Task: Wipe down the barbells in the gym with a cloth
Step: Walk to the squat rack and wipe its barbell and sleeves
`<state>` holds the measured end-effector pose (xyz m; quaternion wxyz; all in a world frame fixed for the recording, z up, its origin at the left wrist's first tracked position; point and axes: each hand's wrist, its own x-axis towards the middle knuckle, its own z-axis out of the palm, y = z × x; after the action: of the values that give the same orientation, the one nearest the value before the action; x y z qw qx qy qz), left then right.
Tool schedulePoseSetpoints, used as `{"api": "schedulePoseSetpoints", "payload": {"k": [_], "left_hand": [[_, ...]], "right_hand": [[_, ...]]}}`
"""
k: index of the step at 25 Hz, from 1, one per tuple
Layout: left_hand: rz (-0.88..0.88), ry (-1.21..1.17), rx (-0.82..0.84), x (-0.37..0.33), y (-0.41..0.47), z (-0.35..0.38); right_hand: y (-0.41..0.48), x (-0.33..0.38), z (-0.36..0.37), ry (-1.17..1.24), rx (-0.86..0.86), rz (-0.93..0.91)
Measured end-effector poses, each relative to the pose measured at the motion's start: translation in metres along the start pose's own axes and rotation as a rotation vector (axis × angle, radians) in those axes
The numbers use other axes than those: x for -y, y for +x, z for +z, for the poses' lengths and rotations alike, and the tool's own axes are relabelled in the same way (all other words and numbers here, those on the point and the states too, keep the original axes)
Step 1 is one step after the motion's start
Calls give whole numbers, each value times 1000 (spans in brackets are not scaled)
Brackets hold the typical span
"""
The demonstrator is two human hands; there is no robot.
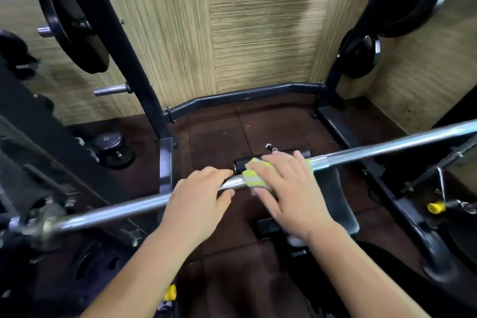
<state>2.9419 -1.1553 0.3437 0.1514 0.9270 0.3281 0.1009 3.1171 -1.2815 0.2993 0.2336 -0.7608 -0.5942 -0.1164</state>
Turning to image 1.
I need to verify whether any black weight bench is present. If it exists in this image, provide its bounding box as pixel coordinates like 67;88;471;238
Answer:
233;148;360;251

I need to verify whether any person's right forearm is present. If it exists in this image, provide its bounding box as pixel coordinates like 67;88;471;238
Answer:
306;220;432;318

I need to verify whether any person's left hand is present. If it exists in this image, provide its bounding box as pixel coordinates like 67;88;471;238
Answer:
158;166;236;254

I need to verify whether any small black weight plate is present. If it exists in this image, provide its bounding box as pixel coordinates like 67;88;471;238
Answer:
336;29;381;80

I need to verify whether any person's left forearm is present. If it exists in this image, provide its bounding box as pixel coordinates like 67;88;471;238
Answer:
80;222;204;318

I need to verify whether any yellow and white cleaning cloth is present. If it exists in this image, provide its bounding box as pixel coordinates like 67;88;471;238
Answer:
242;158;314;192

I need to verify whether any silver steel barbell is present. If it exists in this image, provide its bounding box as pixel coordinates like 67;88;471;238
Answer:
0;119;477;252

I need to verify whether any black steel squat rack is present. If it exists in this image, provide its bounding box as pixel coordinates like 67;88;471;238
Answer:
0;0;477;318

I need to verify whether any person's right hand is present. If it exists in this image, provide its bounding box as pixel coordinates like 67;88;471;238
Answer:
247;150;337;244

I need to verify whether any black round dumbbell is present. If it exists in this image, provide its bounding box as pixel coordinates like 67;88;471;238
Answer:
92;132;136;170

